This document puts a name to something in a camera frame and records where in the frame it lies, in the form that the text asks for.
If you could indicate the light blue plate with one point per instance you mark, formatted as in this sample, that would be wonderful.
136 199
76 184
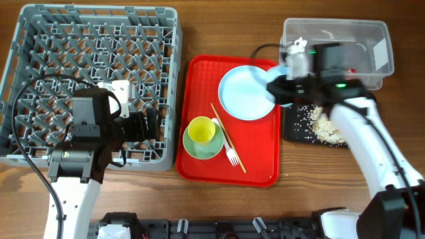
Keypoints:
242 93

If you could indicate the green saucer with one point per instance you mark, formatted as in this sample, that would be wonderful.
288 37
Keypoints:
204 152

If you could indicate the black plastic tray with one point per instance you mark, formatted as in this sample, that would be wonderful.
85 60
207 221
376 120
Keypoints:
297 126

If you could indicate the red sauce packet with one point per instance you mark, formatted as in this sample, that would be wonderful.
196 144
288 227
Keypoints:
351 71

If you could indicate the clear plastic bin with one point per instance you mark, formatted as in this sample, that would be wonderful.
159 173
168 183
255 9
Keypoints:
366 44

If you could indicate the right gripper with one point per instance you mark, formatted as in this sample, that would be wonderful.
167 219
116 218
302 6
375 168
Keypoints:
281 92

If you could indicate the grey dishwasher rack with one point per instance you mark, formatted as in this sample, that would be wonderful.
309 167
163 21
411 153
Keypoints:
54 44

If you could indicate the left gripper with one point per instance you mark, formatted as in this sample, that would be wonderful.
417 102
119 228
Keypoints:
139 132

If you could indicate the white plastic fork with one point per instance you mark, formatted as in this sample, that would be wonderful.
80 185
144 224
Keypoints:
230 152

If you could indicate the wooden chopstick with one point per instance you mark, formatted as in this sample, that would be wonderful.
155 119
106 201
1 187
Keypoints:
228 138

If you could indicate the light blue bowl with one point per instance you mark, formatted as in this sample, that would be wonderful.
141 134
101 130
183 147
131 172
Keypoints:
270 75

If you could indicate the white napkin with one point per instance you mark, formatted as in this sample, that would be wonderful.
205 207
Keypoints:
300 42

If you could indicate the yellow cup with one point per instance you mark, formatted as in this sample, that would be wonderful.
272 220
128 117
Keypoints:
201 130

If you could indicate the food scraps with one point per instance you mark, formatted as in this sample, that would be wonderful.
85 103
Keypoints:
324 128

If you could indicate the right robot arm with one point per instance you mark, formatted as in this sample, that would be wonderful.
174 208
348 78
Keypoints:
396 209

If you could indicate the red plastic tray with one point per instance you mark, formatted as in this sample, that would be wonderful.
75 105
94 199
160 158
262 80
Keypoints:
257 142

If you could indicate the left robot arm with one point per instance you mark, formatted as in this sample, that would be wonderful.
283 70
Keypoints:
77 166

